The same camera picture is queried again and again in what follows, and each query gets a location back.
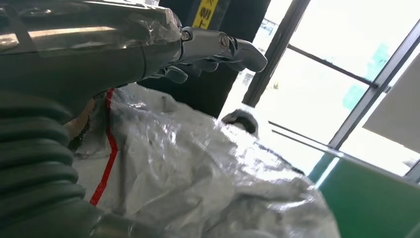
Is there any wide grey red-printed parcel bag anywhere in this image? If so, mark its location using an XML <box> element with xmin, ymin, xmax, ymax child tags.
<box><xmin>64</xmin><ymin>83</ymin><xmax>342</xmax><ymax>238</ymax></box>

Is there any green conveyor belt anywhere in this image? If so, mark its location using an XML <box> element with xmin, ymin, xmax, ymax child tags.
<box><xmin>308</xmin><ymin>157</ymin><xmax>420</xmax><ymax>238</ymax></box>

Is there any yellow black scanner label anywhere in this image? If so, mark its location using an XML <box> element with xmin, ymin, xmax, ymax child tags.
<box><xmin>192</xmin><ymin>0</ymin><xmax>220</xmax><ymax>30</ymax></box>

